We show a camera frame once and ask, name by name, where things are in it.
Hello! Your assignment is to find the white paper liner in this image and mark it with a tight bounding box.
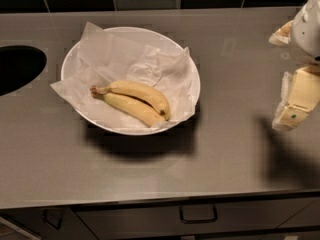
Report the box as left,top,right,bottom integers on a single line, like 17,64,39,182
49,21,200,131

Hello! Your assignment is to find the white bowl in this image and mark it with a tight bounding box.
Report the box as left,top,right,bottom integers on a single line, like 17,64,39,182
60,26,202,137

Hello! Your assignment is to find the black round sink hole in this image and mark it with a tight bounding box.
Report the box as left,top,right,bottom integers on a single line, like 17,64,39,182
0,45,47,96

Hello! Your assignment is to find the grey drawer front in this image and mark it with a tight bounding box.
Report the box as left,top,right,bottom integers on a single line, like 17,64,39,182
76,198,320,240

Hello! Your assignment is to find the left cabinet door handle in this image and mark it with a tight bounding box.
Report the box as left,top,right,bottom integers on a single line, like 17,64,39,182
42,208,64,231

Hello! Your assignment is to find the yellow banana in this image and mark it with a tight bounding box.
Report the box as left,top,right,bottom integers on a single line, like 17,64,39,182
91,92,165,127
90,80,170,120

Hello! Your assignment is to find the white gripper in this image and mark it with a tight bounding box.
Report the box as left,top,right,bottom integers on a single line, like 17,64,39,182
269,0,320,132

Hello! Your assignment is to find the black drawer handle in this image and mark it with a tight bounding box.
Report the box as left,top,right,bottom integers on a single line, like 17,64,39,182
179,204,218,224

